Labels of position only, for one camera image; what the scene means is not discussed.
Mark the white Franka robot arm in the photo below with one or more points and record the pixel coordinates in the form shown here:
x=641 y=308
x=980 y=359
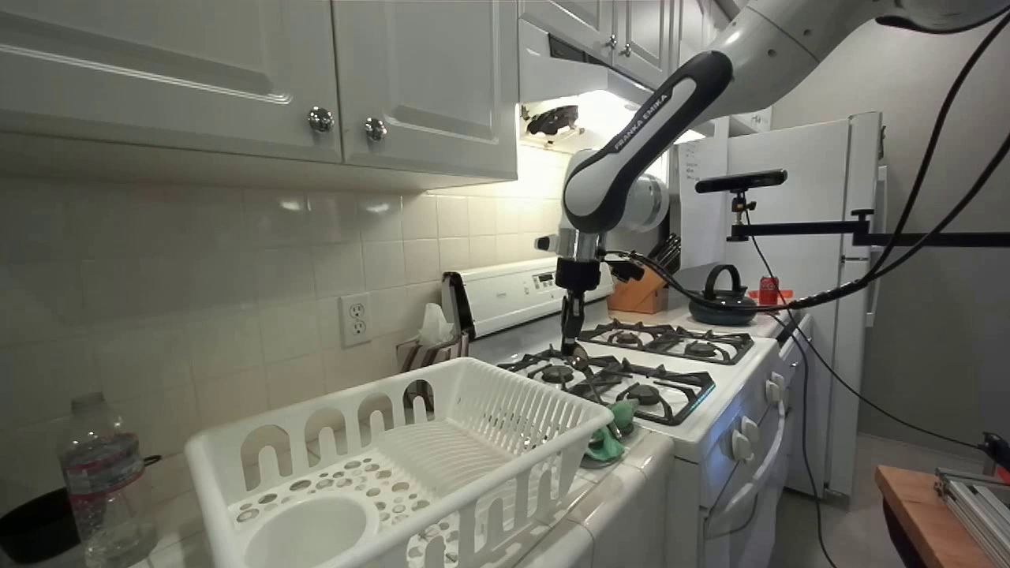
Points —
x=641 y=138

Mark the white range hood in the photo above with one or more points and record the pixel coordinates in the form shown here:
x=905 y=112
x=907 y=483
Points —
x=569 y=80

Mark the white upper wall cabinets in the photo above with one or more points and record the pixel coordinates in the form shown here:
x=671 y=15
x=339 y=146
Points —
x=159 y=65

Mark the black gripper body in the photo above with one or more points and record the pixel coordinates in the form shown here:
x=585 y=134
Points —
x=580 y=277

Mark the black exterior camera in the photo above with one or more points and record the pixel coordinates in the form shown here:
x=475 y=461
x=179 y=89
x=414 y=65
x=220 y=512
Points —
x=743 y=181

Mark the black pan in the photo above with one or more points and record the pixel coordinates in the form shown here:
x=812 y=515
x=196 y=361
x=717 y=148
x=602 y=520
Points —
x=35 y=524

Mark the wooden knife block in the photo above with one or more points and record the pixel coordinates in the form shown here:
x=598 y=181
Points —
x=641 y=299

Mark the white gas stove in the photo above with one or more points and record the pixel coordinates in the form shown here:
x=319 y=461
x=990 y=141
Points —
x=727 y=461

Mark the clear plastic water bottle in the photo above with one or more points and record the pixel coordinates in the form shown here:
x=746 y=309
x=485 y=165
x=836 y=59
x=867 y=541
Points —
x=104 y=475

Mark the metal base plate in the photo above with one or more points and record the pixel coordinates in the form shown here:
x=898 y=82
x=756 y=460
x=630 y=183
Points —
x=984 y=510

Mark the black kettle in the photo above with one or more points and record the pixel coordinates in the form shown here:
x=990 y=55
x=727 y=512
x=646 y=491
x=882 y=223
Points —
x=724 y=301

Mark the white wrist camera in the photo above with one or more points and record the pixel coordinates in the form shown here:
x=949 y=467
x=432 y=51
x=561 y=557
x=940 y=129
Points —
x=544 y=242

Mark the white wall outlet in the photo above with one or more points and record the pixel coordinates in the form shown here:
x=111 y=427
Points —
x=358 y=320

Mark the white refrigerator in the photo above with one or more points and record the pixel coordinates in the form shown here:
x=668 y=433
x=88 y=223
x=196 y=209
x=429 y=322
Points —
x=821 y=315

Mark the silver cabinet knob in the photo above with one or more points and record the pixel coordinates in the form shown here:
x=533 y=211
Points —
x=319 y=117
x=375 y=126

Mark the white plastic dish rack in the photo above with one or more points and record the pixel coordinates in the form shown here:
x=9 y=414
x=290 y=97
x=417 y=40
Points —
x=506 y=422

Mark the black camera mount rod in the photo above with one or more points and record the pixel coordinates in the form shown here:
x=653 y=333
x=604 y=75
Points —
x=949 y=239

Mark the wooden table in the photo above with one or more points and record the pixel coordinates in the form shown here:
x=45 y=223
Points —
x=918 y=515

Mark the green cloth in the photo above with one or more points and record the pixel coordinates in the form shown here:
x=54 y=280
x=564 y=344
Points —
x=612 y=430

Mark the red can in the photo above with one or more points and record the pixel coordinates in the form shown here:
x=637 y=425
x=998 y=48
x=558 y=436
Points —
x=767 y=290

